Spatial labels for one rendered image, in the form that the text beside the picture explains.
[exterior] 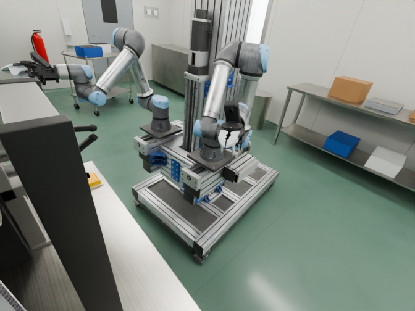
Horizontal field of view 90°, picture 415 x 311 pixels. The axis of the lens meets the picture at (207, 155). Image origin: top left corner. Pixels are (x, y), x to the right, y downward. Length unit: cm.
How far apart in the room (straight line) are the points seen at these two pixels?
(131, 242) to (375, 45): 336
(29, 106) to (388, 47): 345
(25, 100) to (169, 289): 56
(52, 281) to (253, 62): 105
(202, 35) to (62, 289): 120
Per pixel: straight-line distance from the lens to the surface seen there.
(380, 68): 350
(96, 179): 99
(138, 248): 75
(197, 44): 128
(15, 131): 22
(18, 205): 74
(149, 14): 585
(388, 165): 309
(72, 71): 134
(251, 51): 104
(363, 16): 359
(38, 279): 79
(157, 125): 154
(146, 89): 156
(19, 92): 32
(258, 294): 174
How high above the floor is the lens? 153
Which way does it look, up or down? 33 degrees down
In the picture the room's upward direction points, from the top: 7 degrees clockwise
